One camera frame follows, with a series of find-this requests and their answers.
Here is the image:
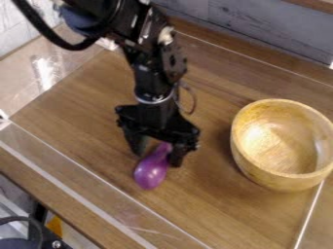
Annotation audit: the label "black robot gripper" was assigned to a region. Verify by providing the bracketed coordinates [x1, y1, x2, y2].
[116, 96, 201, 167]

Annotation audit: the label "purple toy eggplant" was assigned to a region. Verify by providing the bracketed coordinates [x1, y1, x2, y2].
[134, 142, 172, 190]

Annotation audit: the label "brown wooden bowl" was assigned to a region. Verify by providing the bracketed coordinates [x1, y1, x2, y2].
[231, 98, 333, 193]

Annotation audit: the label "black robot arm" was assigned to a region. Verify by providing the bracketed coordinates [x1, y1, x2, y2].
[13, 0, 201, 167]

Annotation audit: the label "clear acrylic tray walls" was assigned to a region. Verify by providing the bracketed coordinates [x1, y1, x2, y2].
[0, 20, 333, 249]

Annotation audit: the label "black clamp with screw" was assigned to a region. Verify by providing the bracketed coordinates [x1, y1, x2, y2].
[27, 224, 73, 249]

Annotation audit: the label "black cable lower left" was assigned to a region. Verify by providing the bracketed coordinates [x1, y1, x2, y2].
[0, 216, 45, 249]

